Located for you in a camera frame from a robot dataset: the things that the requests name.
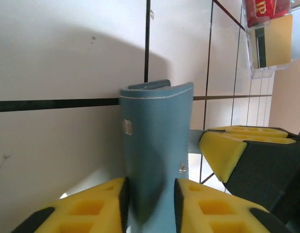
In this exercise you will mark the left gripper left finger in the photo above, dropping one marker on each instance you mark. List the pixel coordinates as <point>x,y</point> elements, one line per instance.
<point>67,218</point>

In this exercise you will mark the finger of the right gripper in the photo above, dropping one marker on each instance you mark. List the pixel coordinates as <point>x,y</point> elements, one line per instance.
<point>249,131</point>
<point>222,155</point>

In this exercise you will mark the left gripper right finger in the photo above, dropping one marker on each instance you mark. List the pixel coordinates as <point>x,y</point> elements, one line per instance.
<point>225,218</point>

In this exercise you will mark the blue leather card holder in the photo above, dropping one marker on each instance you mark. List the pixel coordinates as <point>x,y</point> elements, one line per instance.
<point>154,133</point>

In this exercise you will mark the clear acrylic card organizer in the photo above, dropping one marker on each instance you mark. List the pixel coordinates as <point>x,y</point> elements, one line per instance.
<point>261,72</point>

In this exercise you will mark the gold card with dark stripe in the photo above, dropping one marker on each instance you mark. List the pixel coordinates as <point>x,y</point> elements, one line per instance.
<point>279,43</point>

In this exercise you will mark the red card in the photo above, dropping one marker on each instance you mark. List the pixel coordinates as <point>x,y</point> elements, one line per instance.
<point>266,9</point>

